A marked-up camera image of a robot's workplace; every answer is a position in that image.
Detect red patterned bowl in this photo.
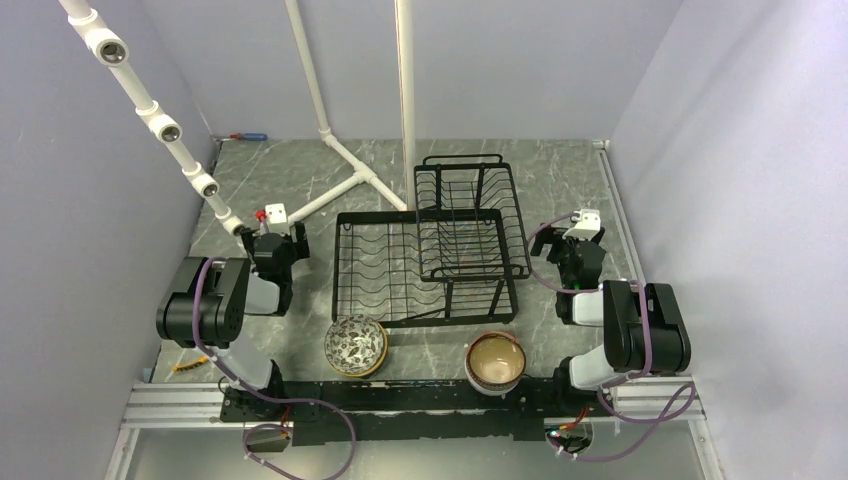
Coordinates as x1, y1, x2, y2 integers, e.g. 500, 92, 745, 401
323, 314, 389, 379

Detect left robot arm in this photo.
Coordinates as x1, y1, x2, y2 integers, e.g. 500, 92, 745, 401
155, 221, 310, 420

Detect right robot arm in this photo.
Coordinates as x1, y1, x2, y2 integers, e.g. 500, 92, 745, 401
530, 225, 692, 415

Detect red blue screwdriver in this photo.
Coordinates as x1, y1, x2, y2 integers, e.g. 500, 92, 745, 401
229, 133, 268, 142

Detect brown glazed bowl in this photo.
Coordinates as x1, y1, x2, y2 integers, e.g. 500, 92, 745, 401
464, 331, 527, 396

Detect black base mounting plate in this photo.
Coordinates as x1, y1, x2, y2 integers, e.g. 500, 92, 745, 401
219, 377, 610, 446

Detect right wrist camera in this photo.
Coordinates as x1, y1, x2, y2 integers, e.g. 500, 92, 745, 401
563, 208, 603, 241

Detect black wire dish rack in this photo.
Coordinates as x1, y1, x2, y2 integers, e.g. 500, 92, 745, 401
332, 153, 531, 329

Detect yellow handled pliers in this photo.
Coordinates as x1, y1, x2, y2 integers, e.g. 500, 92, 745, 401
172, 356, 209, 373

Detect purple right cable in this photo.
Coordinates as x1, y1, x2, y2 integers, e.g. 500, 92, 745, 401
527, 213, 697, 464

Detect aluminium rail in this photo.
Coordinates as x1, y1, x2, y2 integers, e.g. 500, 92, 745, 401
120, 380, 705, 429

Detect white PVC pipe frame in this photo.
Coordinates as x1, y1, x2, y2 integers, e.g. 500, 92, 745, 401
58, 0, 417, 253

